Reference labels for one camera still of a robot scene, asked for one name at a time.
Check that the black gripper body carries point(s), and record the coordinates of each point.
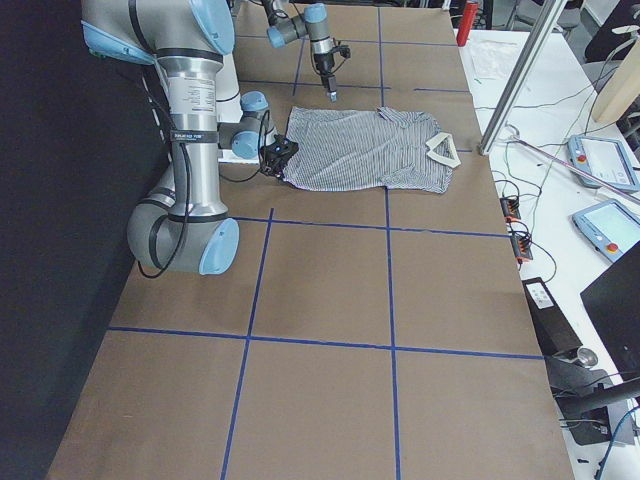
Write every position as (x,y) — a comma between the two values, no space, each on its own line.
(325,63)
(270,162)

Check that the navy white striped polo shirt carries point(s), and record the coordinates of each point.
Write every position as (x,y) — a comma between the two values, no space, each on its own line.
(350,150)

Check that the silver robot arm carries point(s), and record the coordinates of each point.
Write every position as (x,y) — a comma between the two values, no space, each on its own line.
(183,225)
(311,24)

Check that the red cylinder bottle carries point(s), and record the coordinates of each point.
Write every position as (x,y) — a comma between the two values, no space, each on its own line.
(466,22)

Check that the orange black connector strip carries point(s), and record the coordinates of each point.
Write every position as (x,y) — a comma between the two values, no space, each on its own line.
(519,233)

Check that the upper teach pendant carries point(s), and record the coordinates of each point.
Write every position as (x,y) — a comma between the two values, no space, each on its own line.
(604,159)

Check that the teach pendant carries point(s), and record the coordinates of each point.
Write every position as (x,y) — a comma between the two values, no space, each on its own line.
(604,159)
(610,227)

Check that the lower teach pendant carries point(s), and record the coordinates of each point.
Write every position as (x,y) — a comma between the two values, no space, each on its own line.
(610,227)

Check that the black box with label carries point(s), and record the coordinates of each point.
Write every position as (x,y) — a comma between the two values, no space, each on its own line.
(554,333)

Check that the black monitor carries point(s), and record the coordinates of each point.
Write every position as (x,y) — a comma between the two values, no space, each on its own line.
(612,304)

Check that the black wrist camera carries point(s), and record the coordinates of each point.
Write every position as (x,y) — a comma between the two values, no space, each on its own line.
(284,147)
(343,50)

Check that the aluminium frame post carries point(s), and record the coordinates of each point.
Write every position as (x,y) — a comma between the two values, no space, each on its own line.
(537,38)

